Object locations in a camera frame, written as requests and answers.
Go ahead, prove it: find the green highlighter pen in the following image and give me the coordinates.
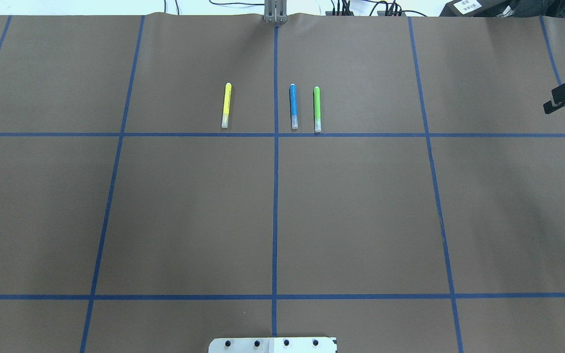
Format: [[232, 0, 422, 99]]
[[312, 86, 322, 133]]

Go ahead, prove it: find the blue highlighter pen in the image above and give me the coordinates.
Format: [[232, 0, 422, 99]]
[[288, 83, 299, 130]]

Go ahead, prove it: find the yellow highlighter pen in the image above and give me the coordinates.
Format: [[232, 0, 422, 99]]
[[221, 82, 232, 129]]

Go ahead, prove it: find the aluminium frame post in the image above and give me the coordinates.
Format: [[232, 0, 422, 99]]
[[264, 0, 288, 25]]

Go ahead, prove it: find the white pedestal column base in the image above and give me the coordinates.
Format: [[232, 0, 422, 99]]
[[208, 336, 338, 353]]

